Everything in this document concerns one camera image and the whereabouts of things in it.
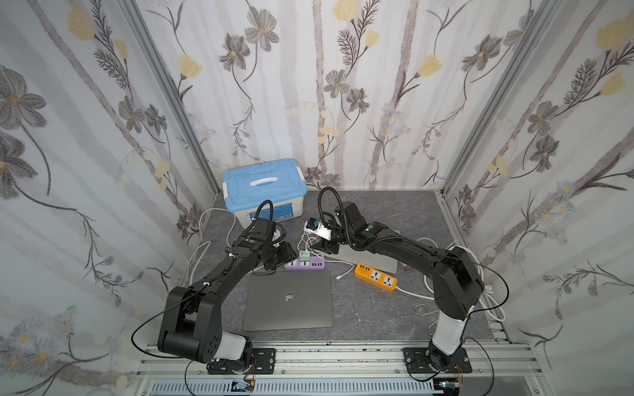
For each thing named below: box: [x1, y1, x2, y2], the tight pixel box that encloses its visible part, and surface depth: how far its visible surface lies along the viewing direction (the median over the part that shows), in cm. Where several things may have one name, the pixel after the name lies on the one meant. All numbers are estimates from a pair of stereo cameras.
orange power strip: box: [354, 262, 398, 293], surface depth 92 cm
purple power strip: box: [283, 256, 326, 271], surface depth 95 cm
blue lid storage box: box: [222, 158, 308, 229], surface depth 102 cm
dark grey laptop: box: [243, 269, 334, 332], surface depth 88 cm
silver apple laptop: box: [323, 244, 399, 274], surface depth 80 cm
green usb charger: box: [298, 250, 312, 263], surface depth 92 cm
